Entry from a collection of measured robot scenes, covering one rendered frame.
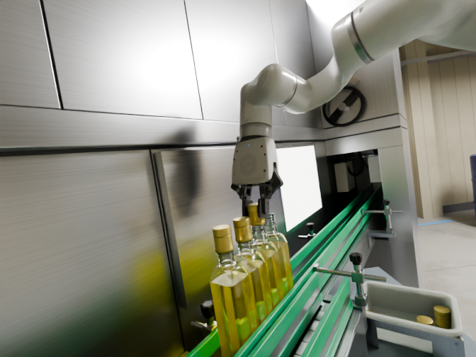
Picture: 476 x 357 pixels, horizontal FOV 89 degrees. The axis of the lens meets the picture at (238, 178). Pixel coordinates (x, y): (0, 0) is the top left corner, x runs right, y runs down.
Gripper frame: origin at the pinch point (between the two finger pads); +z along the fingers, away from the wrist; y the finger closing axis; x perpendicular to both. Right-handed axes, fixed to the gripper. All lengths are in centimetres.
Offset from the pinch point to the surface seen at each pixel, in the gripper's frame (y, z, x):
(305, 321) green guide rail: 6.1, 24.7, 10.9
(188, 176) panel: -12.0, -7.1, -9.3
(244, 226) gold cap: 1.6, 3.6, -6.1
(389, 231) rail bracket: 14, 8, 86
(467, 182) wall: 73, -54, 481
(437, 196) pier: 34, -30, 438
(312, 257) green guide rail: -4.0, 15.8, 40.6
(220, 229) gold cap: 1.2, 4.1, -12.2
